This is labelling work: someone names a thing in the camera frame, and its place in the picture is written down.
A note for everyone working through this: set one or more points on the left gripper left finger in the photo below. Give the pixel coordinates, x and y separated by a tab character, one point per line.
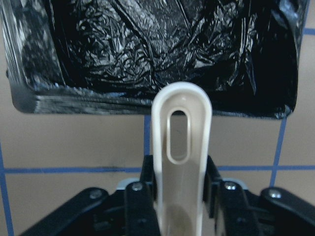
94	212

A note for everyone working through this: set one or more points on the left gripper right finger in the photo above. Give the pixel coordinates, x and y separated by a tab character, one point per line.
236	211

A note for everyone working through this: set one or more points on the beige plastic dustpan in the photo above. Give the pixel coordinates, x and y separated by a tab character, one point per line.
180	180

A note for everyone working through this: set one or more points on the black-lined trash bin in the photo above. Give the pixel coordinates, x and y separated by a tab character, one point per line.
114	56

